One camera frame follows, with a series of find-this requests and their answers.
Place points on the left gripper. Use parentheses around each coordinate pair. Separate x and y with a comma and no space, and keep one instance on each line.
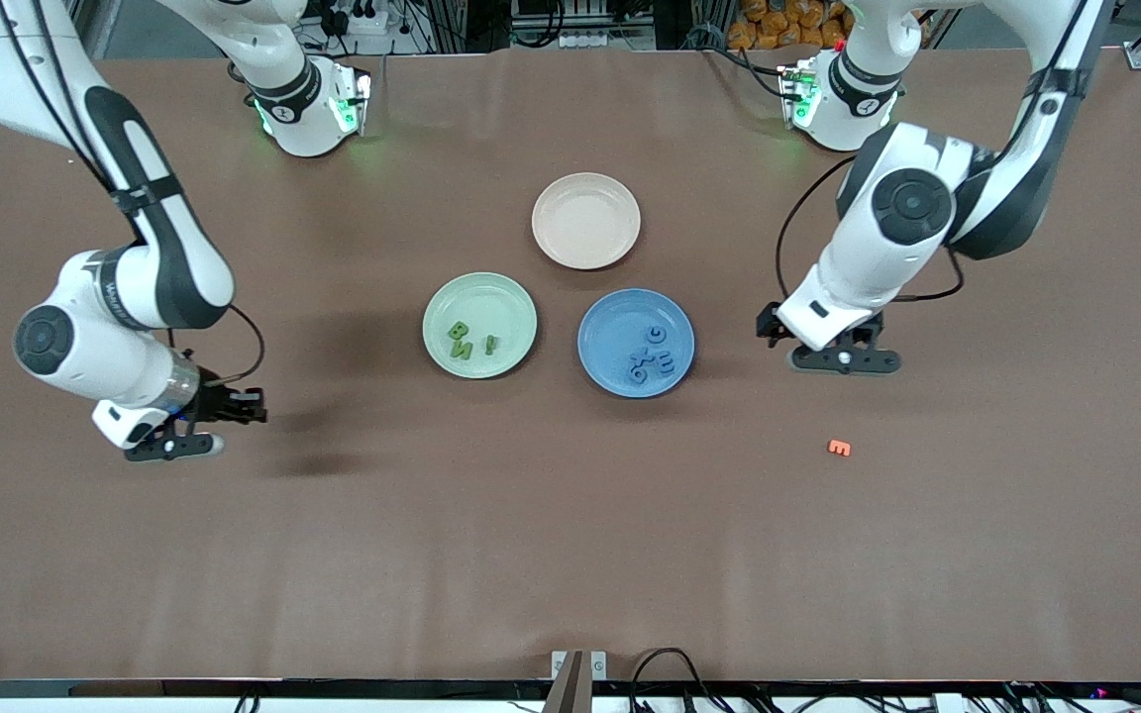
(767,324)

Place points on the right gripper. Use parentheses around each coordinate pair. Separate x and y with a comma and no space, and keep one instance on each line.
(215,402)

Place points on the blue foam letter E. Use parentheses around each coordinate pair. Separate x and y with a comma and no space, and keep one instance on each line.
(666,362)

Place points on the blue foam capital G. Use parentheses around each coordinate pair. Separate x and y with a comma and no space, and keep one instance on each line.
(652,334)

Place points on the blue foam letter X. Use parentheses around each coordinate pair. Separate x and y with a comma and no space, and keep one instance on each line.
(642,355)

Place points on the blue foam lowercase g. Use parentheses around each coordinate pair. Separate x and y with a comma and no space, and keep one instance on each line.
(637,376)

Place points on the green foam capital N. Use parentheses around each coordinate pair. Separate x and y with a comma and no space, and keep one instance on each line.
(462,350)

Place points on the green foam letter B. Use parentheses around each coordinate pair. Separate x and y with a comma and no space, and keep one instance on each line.
(459,330)

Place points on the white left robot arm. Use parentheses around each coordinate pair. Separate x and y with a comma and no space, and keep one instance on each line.
(986,149)

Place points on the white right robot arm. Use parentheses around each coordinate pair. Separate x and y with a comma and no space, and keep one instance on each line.
(55,149)

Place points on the orange foam letter E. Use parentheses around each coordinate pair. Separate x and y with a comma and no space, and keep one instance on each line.
(836,448)

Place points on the blue plate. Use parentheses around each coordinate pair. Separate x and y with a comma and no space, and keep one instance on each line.
(610,327)

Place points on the pale pink plate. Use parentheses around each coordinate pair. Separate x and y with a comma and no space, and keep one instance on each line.
(585,220)

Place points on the pale green plate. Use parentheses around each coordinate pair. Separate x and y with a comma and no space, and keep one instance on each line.
(506,307)

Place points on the orange net bag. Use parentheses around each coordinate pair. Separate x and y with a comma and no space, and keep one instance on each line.
(778,25)

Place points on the white power strip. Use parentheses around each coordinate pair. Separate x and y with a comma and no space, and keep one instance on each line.
(363,18)

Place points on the grey metal table bracket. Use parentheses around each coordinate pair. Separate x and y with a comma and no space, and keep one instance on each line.
(598,665)

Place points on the brown post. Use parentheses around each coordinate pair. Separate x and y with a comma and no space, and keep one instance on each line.
(570,688)

